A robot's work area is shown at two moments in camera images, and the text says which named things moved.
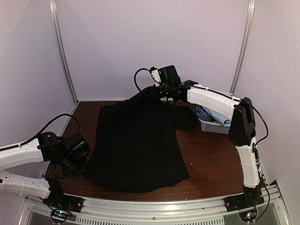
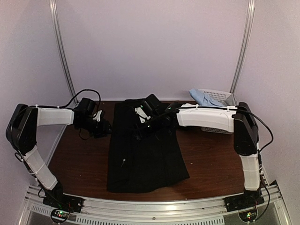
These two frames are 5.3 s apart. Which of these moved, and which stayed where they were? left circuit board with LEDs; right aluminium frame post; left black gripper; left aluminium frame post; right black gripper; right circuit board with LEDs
Moved: right black gripper; left black gripper
Stayed: left aluminium frame post; right circuit board with LEDs; right aluminium frame post; left circuit board with LEDs
